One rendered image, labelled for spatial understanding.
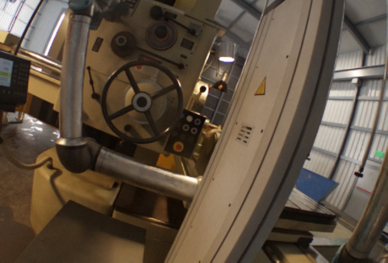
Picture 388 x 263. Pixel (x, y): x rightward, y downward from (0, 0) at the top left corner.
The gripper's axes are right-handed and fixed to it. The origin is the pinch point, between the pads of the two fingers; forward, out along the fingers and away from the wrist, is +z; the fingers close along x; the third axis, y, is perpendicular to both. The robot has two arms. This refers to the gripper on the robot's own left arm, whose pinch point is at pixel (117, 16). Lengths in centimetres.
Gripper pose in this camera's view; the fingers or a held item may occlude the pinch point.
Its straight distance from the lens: 122.1
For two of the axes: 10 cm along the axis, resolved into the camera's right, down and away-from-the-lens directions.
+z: -1.5, -0.8, 9.9
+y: -9.2, -3.6, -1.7
